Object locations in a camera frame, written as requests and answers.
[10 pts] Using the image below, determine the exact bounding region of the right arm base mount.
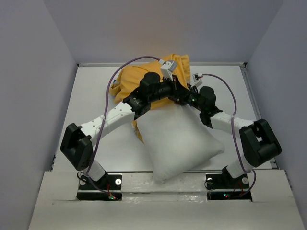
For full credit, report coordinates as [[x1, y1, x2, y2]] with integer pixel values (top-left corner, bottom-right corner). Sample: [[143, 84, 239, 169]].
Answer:
[[204, 167, 252, 201]]

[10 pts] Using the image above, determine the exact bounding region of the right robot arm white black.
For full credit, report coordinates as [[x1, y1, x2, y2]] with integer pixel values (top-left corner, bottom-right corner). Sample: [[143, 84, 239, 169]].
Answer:
[[169, 86, 282, 188]]

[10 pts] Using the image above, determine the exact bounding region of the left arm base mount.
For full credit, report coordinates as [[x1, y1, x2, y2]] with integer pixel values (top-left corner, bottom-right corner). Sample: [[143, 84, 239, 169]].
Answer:
[[76, 172, 122, 201]]

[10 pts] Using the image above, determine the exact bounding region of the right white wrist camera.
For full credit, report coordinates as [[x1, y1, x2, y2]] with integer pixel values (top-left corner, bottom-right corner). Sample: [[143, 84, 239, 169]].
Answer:
[[190, 73, 203, 88]]

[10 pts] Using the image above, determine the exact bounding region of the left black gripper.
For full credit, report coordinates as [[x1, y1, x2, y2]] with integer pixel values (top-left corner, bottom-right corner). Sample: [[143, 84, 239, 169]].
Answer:
[[148, 75, 191, 104]]

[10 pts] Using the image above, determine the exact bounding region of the aluminium frame rail back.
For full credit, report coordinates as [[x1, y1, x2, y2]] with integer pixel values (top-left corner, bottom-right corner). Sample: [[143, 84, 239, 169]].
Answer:
[[77, 62, 248, 67]]

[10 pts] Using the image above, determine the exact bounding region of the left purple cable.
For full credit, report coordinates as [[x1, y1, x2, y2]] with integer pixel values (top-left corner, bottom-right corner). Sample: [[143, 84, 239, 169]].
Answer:
[[85, 56, 161, 196]]

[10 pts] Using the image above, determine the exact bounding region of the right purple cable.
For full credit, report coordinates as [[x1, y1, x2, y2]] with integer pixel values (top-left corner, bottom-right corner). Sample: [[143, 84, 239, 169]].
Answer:
[[201, 73, 257, 192]]

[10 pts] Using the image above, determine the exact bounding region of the aluminium frame rail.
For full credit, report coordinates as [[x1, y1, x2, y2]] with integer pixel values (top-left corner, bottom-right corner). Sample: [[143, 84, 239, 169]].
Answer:
[[77, 62, 248, 67], [240, 67, 282, 167]]

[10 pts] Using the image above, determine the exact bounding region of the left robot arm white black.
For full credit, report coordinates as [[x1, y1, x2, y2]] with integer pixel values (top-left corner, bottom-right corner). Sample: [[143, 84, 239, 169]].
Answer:
[[60, 72, 191, 189]]

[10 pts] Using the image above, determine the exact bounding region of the purple cable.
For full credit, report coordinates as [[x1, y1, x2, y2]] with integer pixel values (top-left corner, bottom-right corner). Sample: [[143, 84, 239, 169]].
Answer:
[[201, 73, 257, 192], [85, 56, 161, 196]]

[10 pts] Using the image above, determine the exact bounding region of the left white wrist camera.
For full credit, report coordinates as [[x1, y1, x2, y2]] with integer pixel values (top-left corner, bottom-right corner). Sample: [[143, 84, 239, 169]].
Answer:
[[158, 59, 177, 81]]

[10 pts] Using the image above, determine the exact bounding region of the white pillow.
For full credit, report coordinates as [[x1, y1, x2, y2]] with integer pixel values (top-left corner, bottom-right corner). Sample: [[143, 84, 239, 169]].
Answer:
[[136, 104, 224, 184]]

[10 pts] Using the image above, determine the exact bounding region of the yellow blue pillowcase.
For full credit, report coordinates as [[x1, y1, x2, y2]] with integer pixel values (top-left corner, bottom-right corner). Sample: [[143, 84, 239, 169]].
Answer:
[[109, 53, 192, 144]]

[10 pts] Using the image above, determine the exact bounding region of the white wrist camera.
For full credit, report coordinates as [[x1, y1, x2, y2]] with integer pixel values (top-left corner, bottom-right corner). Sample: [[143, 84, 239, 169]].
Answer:
[[190, 73, 203, 88], [158, 59, 177, 81]]

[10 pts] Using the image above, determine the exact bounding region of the aluminium frame rail right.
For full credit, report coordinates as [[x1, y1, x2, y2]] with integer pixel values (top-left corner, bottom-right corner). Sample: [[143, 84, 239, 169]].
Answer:
[[240, 67, 282, 167]]

